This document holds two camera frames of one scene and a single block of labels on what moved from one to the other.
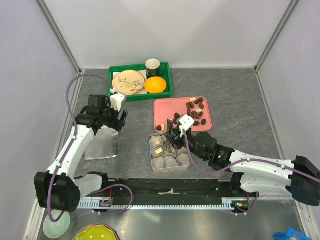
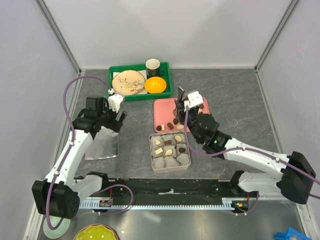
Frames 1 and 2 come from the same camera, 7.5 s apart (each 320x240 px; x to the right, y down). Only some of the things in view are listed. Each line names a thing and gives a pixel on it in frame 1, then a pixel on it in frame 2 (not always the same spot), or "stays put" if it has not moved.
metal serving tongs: (168, 138) to (180, 105)
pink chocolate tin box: (165, 155) stays put
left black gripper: (116, 124) stays put
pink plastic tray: (198, 107) stays put
